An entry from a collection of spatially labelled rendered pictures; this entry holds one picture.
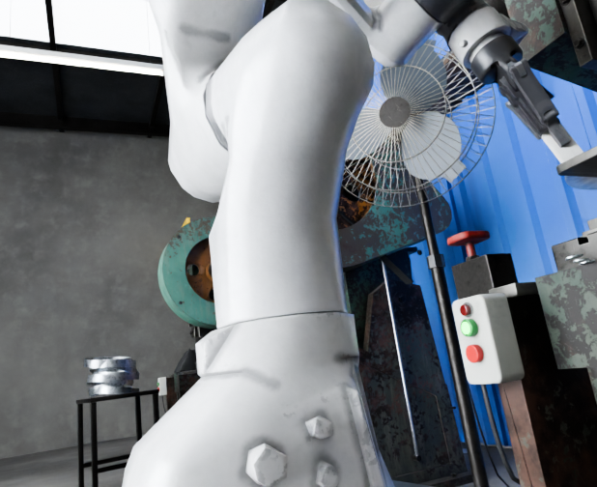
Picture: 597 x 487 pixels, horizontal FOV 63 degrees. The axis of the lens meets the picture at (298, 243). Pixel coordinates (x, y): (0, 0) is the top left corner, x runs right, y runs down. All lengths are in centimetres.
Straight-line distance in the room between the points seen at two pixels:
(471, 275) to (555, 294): 16
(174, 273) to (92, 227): 390
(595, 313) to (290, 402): 57
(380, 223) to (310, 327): 176
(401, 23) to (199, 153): 48
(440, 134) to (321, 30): 127
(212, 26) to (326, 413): 35
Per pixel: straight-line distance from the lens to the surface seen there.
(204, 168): 47
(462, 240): 96
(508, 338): 82
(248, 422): 33
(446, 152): 161
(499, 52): 87
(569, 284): 84
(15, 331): 708
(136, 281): 715
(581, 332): 84
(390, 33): 86
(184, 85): 48
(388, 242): 210
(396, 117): 161
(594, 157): 76
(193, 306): 352
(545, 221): 262
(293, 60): 37
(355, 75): 38
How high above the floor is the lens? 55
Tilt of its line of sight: 14 degrees up
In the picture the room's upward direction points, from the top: 8 degrees counter-clockwise
